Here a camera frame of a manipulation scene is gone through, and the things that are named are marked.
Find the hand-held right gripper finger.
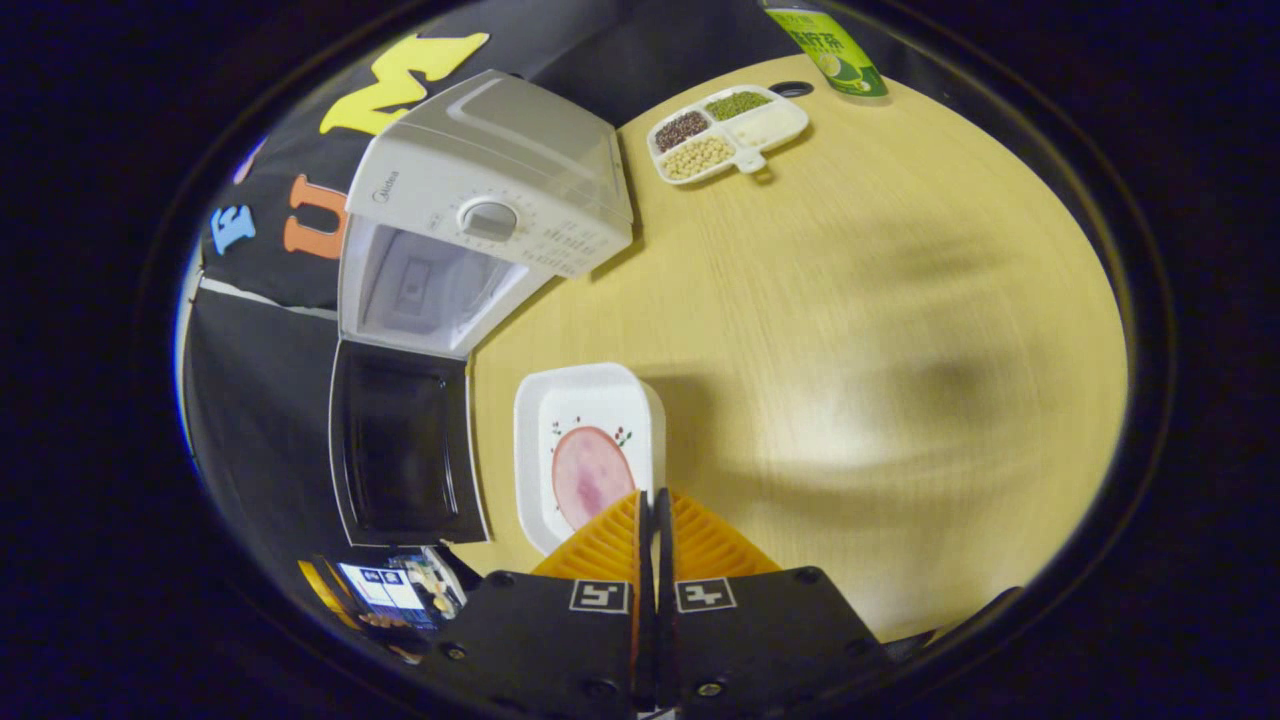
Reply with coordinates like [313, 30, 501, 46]
[435, 488, 654, 716]
[654, 488, 893, 716]

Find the pink ham slice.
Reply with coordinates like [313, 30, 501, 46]
[551, 426, 637, 532]

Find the white food tray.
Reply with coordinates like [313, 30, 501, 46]
[512, 361, 669, 557]

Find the white microwave oven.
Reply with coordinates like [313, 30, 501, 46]
[328, 69, 637, 549]

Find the white divided bean dish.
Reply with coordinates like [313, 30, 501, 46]
[646, 84, 810, 187]

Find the green label drink bottle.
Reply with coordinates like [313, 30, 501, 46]
[759, 0, 890, 99]

